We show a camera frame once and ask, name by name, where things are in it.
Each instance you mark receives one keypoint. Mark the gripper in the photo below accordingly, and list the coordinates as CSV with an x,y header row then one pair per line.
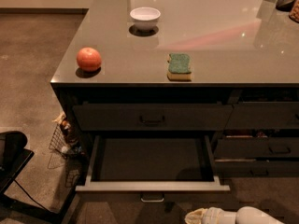
x,y
211,216

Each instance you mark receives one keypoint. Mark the dark drawer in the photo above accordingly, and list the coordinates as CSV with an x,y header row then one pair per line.
x,y
258,168
150,170
249,148
145,117
264,115

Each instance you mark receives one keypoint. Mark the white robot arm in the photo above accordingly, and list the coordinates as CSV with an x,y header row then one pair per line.
x,y
245,215

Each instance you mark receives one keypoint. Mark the dark top drawer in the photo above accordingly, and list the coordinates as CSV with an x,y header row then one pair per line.
x,y
145,117

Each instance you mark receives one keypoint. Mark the green and yellow sponge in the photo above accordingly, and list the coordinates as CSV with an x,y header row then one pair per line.
x,y
179,67

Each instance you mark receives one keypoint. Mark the orange round fruit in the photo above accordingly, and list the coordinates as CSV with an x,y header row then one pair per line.
x,y
89,59

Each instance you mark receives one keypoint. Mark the black chair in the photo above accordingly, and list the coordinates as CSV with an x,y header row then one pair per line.
x,y
13,157

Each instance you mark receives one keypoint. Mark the white ceramic bowl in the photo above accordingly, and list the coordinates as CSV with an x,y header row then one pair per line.
x,y
145,18

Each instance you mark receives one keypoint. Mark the wire basket with items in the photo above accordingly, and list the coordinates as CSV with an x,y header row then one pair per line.
x,y
65,140

